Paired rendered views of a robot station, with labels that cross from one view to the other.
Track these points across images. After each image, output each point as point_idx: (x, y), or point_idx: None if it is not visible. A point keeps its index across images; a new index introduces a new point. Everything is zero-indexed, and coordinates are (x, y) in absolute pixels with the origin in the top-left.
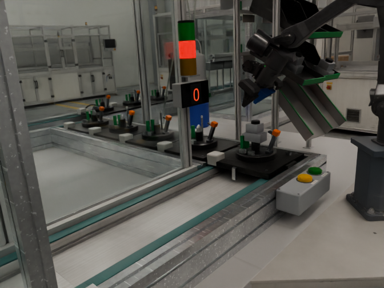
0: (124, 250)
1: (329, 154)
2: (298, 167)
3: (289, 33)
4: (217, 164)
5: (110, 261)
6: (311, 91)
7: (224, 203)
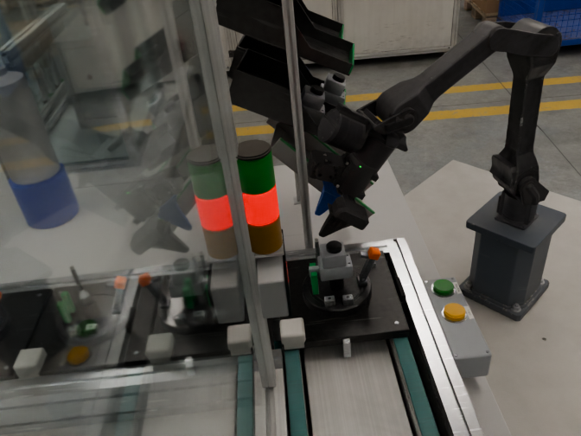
0: None
1: None
2: (410, 286)
3: (409, 112)
4: (307, 345)
5: None
6: None
7: (430, 432)
